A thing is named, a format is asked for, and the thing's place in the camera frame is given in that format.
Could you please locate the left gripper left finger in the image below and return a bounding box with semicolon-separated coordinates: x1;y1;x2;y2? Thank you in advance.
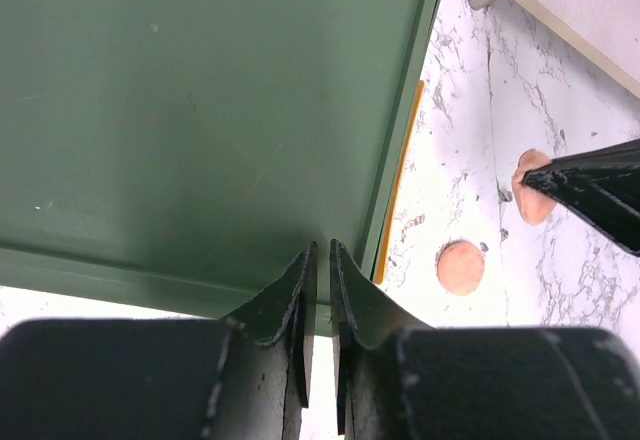
199;242;318;439

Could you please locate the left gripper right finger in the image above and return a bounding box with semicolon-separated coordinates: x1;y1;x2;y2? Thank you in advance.
330;239;429;439

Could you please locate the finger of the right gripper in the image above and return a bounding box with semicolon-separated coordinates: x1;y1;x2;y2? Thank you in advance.
524;140;640;256

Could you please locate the yellow bottom drawer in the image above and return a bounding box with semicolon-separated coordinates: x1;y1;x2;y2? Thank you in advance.
373;80;425;286

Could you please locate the orange powder puff back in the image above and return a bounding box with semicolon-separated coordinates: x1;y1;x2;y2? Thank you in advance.
512;149;557;226

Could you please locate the orange powder puff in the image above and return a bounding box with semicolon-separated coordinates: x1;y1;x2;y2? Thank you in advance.
437;240;484;296
512;149;557;226

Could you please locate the orange powder puff front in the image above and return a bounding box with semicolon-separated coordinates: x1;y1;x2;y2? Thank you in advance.
437;240;484;296

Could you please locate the three-colour drawer cabinet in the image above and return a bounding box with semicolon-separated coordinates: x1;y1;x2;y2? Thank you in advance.
1;0;439;336

